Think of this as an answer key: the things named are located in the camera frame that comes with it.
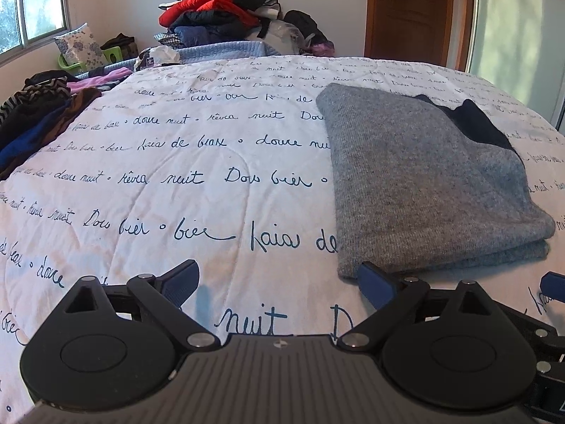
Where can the green plastic chair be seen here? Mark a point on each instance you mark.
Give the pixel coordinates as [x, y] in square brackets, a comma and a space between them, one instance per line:
[68, 64]

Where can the blue garment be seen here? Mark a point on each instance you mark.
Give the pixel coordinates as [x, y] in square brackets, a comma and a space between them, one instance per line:
[22, 143]

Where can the dark navy jacket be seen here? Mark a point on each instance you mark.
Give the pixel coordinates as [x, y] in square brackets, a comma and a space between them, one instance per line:
[207, 32]

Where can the dark bag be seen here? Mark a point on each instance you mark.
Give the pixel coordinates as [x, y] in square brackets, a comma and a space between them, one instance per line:
[118, 40]

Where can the brown wooden door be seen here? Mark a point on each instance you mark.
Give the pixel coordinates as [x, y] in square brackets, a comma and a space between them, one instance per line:
[415, 9]

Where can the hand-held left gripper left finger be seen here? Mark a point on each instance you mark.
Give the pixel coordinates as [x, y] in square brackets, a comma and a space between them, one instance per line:
[183, 280]

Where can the frosted glass sliding door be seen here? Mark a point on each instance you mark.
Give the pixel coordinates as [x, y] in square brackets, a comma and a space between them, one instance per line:
[516, 31]

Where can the pink cloth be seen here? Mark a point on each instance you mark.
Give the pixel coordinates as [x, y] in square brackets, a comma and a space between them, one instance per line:
[95, 83]

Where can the black white striped garment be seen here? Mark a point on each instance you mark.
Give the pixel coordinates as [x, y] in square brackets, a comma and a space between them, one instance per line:
[35, 92]

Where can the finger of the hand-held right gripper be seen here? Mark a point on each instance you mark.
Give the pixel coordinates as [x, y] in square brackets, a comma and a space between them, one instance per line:
[554, 280]
[536, 331]

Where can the purple cloth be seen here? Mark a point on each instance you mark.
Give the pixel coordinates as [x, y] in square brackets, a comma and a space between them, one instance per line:
[322, 48]

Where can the crumpled white plastic bag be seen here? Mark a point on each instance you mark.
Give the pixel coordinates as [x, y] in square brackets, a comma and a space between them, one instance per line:
[161, 55]

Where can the sliding glass window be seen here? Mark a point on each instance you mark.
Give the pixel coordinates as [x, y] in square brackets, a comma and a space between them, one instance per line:
[31, 4]

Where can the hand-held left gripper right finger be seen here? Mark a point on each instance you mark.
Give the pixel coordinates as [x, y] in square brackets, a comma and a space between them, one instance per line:
[375, 282]

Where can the clear plastic bag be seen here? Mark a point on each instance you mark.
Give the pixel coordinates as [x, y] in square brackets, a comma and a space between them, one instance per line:
[282, 35]

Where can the grey knit sweater navy sleeves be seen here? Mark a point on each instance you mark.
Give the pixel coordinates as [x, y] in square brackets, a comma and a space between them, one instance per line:
[419, 185]

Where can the floral print pillow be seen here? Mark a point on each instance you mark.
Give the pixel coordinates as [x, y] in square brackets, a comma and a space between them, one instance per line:
[81, 46]

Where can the red puffy jacket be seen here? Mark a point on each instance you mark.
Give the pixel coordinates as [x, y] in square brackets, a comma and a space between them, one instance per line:
[198, 6]

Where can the light blue quilted blanket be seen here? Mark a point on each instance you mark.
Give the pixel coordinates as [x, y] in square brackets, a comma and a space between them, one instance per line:
[220, 51]

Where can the brown garment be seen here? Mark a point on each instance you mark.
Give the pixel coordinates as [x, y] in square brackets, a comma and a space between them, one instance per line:
[75, 106]

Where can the white script printed bed blanket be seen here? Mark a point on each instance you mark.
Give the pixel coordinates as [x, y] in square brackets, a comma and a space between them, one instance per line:
[176, 163]

